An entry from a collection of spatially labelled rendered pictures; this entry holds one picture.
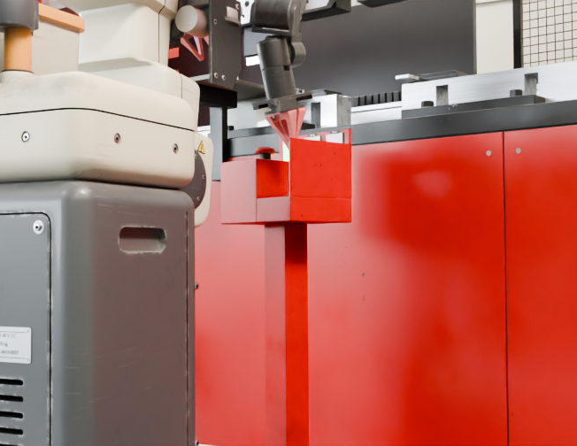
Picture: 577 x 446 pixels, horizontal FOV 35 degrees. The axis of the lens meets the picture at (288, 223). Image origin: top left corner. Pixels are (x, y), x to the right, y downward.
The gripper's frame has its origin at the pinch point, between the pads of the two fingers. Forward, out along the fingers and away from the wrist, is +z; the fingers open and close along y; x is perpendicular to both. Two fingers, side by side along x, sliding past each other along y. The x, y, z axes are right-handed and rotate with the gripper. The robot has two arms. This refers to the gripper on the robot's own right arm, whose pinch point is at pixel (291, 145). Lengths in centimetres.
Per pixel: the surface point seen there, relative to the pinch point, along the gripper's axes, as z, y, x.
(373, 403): 56, 13, 4
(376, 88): -8, 89, 52
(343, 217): 15.1, 5.5, -4.4
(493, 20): -29, 269, 125
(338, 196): 10.9, 5.1, -4.5
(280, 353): 37.7, -9.0, 4.4
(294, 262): 21.7, -2.6, 2.8
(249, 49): -24, 40, 50
